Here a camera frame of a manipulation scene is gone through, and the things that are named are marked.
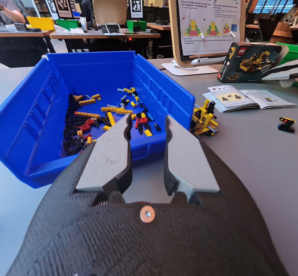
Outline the large pink tag sign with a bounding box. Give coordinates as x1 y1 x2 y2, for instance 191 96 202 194
48 0 74 20

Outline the green plastic bin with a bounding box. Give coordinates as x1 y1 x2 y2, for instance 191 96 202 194
127 20 147 32
56 19 80 30
275 42 298 66

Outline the white tag sign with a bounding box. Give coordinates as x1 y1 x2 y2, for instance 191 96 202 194
41 0 59 20
128 0 144 22

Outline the dark lego set box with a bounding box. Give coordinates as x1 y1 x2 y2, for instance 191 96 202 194
217 42 289 84

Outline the pile of lego pieces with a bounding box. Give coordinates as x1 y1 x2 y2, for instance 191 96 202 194
62 86 162 156

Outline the lego instruction booklet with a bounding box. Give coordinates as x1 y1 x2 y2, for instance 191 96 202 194
202 85 298 113

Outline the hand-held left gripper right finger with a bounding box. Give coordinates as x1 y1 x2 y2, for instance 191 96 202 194
164 115 221 204

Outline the wooden table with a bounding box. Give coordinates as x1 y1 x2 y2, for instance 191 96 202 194
49 28 161 53
0 28 56 53

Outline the small clear device stand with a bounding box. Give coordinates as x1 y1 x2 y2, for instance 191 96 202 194
104 22 122 35

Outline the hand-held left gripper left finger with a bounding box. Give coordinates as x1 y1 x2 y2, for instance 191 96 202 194
76 114 133 194

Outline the black device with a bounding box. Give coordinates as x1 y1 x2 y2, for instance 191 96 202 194
14 23 42 32

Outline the yellow black lego model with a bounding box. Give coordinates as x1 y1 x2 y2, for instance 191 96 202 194
190 99 219 140

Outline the small black yellow lego assembly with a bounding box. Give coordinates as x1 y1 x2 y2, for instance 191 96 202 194
278 117 297 134

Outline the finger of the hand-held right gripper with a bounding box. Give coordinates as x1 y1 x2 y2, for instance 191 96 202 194
268 60 298 74
262 72 298 87

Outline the blue plastic bin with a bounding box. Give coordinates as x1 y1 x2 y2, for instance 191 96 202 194
0 51 195 189

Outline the printed instruction sheet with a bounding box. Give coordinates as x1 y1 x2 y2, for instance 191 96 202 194
174 0 241 56

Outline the yellow plastic bin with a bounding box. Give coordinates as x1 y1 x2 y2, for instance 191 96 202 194
26 17 55 30

